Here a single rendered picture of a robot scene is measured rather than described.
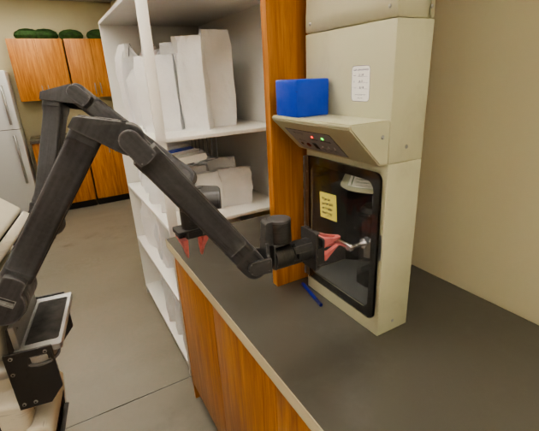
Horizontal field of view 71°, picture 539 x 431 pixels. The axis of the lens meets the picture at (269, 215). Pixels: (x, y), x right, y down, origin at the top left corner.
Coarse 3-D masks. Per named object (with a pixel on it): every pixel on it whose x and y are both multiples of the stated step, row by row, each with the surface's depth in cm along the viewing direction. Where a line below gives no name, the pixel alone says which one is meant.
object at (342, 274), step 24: (312, 168) 110; (336, 168) 100; (360, 168) 92; (312, 192) 112; (336, 192) 102; (360, 192) 94; (312, 216) 115; (360, 216) 96; (336, 264) 109; (360, 264) 100; (336, 288) 112; (360, 288) 102; (360, 312) 104
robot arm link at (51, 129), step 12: (48, 96) 107; (60, 96) 107; (48, 108) 108; (60, 108) 108; (72, 108) 114; (48, 120) 108; (60, 120) 109; (48, 132) 108; (60, 132) 109; (48, 144) 108; (60, 144) 110; (48, 156) 108; (48, 168) 108; (36, 180) 108; (36, 192) 108
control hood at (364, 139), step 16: (304, 128) 94; (320, 128) 87; (336, 128) 81; (352, 128) 78; (368, 128) 80; (384, 128) 82; (352, 144) 83; (368, 144) 81; (384, 144) 83; (368, 160) 86; (384, 160) 85
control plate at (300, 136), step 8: (288, 128) 101; (296, 136) 103; (304, 136) 99; (312, 136) 95; (320, 136) 91; (328, 136) 88; (312, 144) 100; (320, 144) 96; (328, 144) 93; (336, 144) 89; (328, 152) 98; (336, 152) 94; (344, 152) 91
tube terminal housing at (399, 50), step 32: (320, 32) 96; (352, 32) 87; (384, 32) 79; (416, 32) 79; (320, 64) 99; (352, 64) 89; (384, 64) 81; (416, 64) 81; (384, 96) 82; (416, 96) 84; (416, 128) 87; (352, 160) 96; (416, 160) 90; (384, 192) 89; (416, 192) 93; (384, 224) 91; (384, 256) 94; (320, 288) 122; (384, 288) 98; (384, 320) 102
